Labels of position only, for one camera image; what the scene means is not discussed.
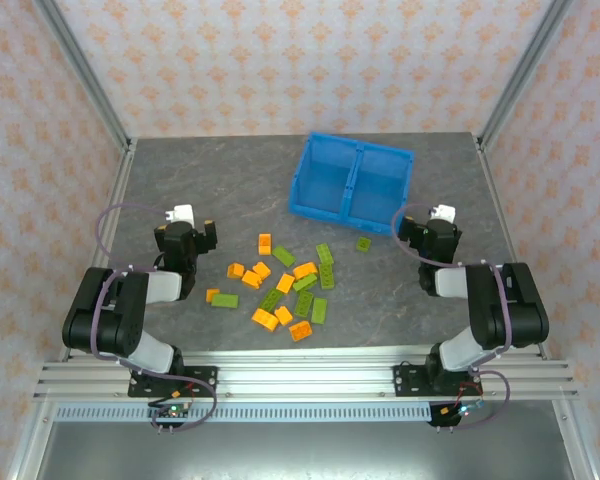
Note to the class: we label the small green lego brick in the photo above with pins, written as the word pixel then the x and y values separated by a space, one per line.
pixel 364 244

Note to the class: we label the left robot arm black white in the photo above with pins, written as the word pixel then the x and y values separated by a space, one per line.
pixel 105 320

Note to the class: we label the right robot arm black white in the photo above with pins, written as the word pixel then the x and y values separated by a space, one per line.
pixel 510 320

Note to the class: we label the small orange lego brick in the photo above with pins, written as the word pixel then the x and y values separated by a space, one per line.
pixel 212 295

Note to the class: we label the blue two-compartment plastic bin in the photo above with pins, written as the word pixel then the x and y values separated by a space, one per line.
pixel 350 180

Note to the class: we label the yellow power connector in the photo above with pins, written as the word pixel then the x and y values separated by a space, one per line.
pixel 446 411
pixel 175 396

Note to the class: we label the small circuit board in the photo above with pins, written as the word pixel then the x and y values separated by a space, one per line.
pixel 462 411
pixel 169 412

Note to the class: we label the grey metal panel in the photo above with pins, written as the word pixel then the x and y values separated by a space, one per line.
pixel 305 450

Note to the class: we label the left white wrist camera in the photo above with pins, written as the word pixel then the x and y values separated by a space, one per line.
pixel 182 214

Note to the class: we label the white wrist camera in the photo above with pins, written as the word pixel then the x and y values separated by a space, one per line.
pixel 442 212
pixel 182 214

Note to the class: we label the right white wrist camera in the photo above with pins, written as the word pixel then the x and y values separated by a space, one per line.
pixel 442 212

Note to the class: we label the aluminium table side rail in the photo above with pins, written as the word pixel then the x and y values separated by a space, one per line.
pixel 111 215
pixel 497 200

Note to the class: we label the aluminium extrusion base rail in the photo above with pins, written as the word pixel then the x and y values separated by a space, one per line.
pixel 305 375

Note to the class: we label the aluminium frame post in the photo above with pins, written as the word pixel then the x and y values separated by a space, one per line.
pixel 85 75
pixel 522 75

